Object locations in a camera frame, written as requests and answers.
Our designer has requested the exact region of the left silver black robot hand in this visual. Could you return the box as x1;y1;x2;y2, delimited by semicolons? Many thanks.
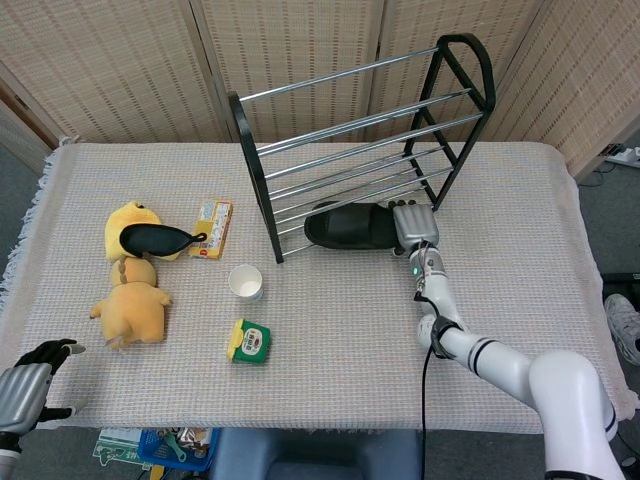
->
0;338;86;436

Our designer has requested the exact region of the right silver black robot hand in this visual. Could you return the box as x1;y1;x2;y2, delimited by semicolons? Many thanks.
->
387;199;441;257

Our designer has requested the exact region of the black rubber slipper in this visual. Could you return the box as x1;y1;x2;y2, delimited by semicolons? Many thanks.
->
303;201;407;251

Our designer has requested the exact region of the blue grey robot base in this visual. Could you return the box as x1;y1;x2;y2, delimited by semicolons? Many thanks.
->
209;428;425;480

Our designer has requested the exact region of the black metal shoe rack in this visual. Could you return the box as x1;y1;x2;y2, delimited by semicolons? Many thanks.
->
228;32;496;265

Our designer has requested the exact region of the green white printed sheet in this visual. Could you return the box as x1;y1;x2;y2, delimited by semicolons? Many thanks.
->
92;428;144;471

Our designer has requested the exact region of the white waffle tablecloth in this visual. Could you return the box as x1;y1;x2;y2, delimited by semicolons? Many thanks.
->
0;135;632;435

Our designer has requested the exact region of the orange yellow plush toy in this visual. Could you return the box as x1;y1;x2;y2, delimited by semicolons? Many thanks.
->
89;257;173;350

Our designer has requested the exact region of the blue plastic basket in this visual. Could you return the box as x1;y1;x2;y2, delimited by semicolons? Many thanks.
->
137;427;221;474

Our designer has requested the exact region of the shiny snack packet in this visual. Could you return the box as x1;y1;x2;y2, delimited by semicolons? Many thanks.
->
177;427;211;459

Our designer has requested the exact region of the white paper cup blue flower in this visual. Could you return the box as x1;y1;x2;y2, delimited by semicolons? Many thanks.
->
228;264;264;303

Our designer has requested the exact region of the green box yellow lid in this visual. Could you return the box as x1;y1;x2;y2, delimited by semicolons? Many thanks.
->
228;318;272;363

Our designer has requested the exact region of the yellow orange snack carton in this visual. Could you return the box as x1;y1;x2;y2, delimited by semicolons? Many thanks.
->
188;199;234;262

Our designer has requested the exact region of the white power strip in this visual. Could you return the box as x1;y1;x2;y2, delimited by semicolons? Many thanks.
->
602;144;640;169

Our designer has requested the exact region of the white sneaker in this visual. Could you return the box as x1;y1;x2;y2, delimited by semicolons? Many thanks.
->
603;293;640;366

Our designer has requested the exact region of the beige woven folding screen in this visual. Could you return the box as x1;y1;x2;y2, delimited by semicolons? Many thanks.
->
0;0;640;181

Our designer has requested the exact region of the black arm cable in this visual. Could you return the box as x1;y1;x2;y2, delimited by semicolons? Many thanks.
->
412;244;451;480

